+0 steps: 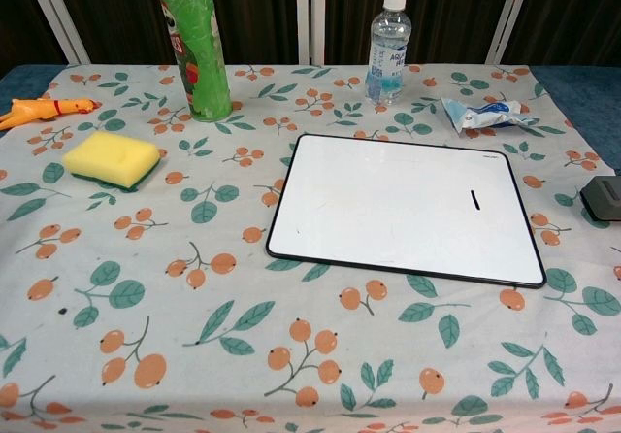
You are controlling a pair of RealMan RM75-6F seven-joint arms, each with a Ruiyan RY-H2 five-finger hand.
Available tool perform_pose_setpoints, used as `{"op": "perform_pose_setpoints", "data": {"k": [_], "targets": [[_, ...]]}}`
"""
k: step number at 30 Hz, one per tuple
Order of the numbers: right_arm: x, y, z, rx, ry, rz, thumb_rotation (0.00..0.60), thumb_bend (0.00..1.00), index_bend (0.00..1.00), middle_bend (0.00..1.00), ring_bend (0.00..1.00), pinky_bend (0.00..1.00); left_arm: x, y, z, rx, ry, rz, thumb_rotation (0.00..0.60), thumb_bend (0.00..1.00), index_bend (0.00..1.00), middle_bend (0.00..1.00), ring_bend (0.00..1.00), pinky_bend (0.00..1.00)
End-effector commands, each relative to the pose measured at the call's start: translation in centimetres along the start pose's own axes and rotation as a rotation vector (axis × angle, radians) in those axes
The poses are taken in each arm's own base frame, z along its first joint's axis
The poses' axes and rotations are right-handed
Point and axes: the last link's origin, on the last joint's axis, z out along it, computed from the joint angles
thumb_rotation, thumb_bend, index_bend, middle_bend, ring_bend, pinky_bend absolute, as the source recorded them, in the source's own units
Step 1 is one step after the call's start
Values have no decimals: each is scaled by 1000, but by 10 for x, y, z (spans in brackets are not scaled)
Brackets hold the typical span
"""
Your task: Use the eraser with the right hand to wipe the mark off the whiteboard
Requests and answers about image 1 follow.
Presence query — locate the black whiteboard eraser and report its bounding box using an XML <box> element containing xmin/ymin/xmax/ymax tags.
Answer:
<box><xmin>579</xmin><ymin>175</ymin><xmax>621</xmax><ymax>224</ymax></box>

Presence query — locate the floral printed tablecloth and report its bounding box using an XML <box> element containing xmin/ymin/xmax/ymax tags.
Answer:
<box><xmin>0</xmin><ymin>63</ymin><xmax>621</xmax><ymax>433</ymax></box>

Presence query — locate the clear plastic water bottle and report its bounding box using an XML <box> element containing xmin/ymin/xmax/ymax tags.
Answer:
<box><xmin>364</xmin><ymin>0</ymin><xmax>413</xmax><ymax>107</ymax></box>

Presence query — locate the green chips can red lid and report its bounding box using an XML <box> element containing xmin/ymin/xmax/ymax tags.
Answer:
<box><xmin>151</xmin><ymin>0</ymin><xmax>235</xmax><ymax>124</ymax></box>

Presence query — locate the white blue packet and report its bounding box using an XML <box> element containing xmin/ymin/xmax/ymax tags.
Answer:
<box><xmin>440</xmin><ymin>96</ymin><xmax>540</xmax><ymax>139</ymax></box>

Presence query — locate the yellow sponge with green pad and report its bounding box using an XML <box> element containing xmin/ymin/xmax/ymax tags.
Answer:
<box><xmin>61</xmin><ymin>130</ymin><xmax>162</xmax><ymax>194</ymax></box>

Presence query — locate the dark pleated curtain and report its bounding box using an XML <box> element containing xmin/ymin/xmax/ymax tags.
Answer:
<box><xmin>0</xmin><ymin>0</ymin><xmax>621</xmax><ymax>78</ymax></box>

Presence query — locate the orange rubber chicken toy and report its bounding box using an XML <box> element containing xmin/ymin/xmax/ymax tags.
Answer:
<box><xmin>0</xmin><ymin>97</ymin><xmax>104</xmax><ymax>132</ymax></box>

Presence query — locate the white dry-erase board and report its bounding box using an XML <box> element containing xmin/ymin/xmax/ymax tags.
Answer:
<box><xmin>265</xmin><ymin>133</ymin><xmax>548</xmax><ymax>290</ymax></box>

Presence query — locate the white metal frame post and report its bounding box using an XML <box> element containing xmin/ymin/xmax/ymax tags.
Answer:
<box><xmin>484</xmin><ymin>0</ymin><xmax>538</xmax><ymax>66</ymax></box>
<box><xmin>295</xmin><ymin>0</ymin><xmax>328</xmax><ymax>66</ymax></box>
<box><xmin>20</xmin><ymin>0</ymin><xmax>91</xmax><ymax>65</ymax></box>

